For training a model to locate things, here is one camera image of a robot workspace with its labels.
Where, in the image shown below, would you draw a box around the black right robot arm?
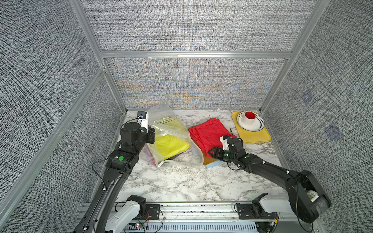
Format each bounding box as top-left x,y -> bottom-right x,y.
208,136 -> 331,223

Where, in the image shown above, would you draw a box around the clear plastic vacuum bag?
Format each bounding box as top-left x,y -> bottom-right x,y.
143,102 -> 204,169

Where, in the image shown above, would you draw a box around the yellow plastic tray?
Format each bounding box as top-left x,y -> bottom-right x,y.
231,110 -> 272,143

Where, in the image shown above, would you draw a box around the aluminium front rail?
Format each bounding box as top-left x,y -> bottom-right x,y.
158,202 -> 273,222

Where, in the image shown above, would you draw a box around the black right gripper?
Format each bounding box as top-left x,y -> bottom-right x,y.
206,146 -> 238,164

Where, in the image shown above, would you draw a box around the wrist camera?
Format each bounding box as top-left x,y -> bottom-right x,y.
220,136 -> 231,151
137,111 -> 149,131

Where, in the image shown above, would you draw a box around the red garment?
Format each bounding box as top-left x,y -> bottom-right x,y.
188,118 -> 237,157

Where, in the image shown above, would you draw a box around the white cup red inside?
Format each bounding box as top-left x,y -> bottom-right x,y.
238,111 -> 256,125

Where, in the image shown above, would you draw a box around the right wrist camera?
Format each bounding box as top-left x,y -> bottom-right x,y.
220,136 -> 231,151

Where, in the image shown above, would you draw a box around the light blue trousers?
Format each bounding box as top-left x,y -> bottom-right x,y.
205,160 -> 224,169

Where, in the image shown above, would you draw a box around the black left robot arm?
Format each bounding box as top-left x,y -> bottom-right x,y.
74,118 -> 154,233

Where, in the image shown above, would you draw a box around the yellow garment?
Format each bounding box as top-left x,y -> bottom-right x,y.
149,116 -> 190,163

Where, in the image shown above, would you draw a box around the brown garment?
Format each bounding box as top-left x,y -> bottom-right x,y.
191,140 -> 217,166

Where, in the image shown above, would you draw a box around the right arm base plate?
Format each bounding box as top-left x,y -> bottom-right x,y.
234,203 -> 277,220

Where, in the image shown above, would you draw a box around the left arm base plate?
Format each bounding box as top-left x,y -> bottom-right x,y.
133,204 -> 161,220

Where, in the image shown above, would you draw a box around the white patterned saucer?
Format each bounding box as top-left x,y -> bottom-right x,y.
237,111 -> 264,132

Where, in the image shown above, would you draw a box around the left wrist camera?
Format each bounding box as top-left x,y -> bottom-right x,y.
137,111 -> 149,131

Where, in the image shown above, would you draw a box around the black folded garment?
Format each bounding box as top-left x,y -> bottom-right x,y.
168,151 -> 188,161

